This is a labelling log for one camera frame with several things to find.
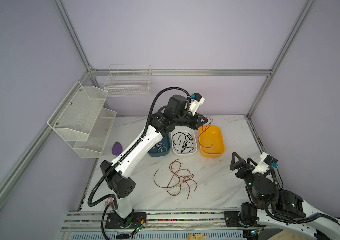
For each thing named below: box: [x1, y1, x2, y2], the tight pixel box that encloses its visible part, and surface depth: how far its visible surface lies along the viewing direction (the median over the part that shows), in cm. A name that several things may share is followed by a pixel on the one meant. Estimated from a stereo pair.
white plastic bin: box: [170, 126, 198, 156], surface depth 104 cm
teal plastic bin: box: [147, 133, 171, 157], surface depth 100 cm
